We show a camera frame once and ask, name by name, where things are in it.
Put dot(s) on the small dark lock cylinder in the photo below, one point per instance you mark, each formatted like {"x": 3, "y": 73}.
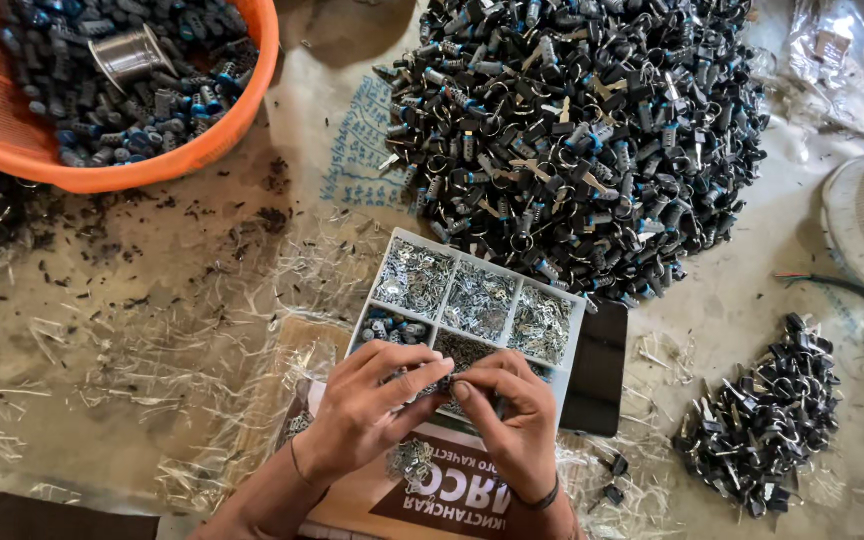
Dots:
{"x": 444, "y": 385}

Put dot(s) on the small pile of metal plates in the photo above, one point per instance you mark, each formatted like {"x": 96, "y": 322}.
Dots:
{"x": 411, "y": 461}

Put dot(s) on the person's right hand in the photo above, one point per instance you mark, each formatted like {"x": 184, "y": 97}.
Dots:
{"x": 518, "y": 435}

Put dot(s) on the person's left hand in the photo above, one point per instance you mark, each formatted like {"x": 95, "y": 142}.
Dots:
{"x": 357, "y": 412}

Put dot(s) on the heap of tiny dark springs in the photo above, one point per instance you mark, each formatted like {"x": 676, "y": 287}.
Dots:
{"x": 462, "y": 349}

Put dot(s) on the orange plastic basket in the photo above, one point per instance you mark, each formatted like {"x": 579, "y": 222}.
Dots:
{"x": 244, "y": 127}

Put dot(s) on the black wrist band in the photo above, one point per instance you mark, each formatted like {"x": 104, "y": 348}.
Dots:
{"x": 541, "y": 501}

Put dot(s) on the large heap of keyed locks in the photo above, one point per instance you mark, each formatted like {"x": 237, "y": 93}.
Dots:
{"x": 574, "y": 142}

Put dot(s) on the few blue black cylinders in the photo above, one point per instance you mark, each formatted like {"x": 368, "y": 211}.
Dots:
{"x": 391, "y": 328}

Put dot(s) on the black phone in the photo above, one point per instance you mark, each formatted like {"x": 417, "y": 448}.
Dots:
{"x": 597, "y": 375}

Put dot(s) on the crumpled clear plastic bags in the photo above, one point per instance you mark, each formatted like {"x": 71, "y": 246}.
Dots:
{"x": 844, "y": 67}

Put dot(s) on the person's dark clothing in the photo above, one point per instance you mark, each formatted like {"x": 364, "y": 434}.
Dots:
{"x": 49, "y": 516}

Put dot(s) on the thin black wrist thread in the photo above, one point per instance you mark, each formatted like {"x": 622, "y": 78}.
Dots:
{"x": 301, "y": 471}

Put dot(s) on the white compartment tray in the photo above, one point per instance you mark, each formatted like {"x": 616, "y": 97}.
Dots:
{"x": 503, "y": 289}

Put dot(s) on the heap of blue black cylinders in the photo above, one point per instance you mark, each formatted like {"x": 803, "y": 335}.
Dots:
{"x": 169, "y": 97}

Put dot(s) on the small heap of black keys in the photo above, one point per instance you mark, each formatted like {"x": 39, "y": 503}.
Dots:
{"x": 762, "y": 420}

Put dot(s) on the cardboard box with brown print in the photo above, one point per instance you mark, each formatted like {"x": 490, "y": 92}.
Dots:
{"x": 372, "y": 495}

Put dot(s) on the black key piece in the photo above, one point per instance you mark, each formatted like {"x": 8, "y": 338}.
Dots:
{"x": 613, "y": 493}
{"x": 618, "y": 465}

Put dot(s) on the heap of silver metal plates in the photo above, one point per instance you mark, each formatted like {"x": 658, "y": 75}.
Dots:
{"x": 541, "y": 324}
{"x": 478, "y": 300}
{"x": 413, "y": 277}

